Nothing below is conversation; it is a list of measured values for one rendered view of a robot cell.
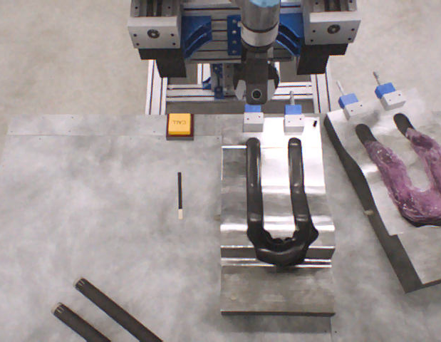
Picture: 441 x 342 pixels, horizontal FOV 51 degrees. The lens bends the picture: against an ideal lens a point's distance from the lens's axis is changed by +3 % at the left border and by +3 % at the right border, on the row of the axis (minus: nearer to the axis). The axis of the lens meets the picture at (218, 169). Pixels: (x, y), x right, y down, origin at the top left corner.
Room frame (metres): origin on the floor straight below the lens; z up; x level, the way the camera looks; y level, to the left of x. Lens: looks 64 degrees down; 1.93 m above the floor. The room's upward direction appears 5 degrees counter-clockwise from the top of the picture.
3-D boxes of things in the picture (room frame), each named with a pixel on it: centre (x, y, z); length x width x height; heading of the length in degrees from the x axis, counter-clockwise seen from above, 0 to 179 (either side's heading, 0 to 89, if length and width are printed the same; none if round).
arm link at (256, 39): (0.65, -0.10, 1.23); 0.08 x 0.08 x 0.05
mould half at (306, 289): (0.39, -0.13, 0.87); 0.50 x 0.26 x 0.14; 175
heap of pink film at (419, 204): (0.45, -0.49, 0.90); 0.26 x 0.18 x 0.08; 12
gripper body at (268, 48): (0.66, -0.11, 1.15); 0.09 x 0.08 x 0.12; 175
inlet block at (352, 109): (0.70, -0.38, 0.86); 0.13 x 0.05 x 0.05; 12
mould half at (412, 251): (0.45, -0.49, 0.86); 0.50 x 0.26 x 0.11; 12
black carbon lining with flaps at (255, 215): (0.41, -0.14, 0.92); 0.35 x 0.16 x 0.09; 175
